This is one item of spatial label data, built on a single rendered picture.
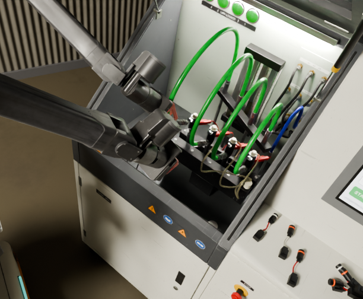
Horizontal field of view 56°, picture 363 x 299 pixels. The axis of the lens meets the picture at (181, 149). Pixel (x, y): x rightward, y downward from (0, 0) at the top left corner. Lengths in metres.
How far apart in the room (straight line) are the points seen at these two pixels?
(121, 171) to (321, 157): 0.64
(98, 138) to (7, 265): 1.25
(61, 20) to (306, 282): 0.97
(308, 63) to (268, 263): 0.66
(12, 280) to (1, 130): 1.25
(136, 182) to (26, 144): 1.52
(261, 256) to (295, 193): 0.23
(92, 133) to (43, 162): 1.84
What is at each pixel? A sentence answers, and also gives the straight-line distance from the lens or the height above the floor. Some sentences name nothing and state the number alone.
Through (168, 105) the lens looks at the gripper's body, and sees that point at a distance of 0.93.
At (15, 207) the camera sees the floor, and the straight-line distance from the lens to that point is 2.31.
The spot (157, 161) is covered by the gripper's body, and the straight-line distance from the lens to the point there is 0.78.
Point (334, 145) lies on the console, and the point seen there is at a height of 1.27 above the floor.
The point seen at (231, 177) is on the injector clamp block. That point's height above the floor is 0.98.
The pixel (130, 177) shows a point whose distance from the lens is 1.20.
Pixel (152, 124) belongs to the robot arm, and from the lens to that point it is 0.71.
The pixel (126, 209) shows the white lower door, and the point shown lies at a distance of 1.38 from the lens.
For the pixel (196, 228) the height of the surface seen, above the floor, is 0.95.
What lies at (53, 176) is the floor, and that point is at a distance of 2.39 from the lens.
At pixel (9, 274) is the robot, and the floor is 0.28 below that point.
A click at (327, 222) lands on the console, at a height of 1.05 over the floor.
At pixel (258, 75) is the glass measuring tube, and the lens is 1.33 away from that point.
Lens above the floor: 1.91
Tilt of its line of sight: 48 degrees down
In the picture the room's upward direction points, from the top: 14 degrees clockwise
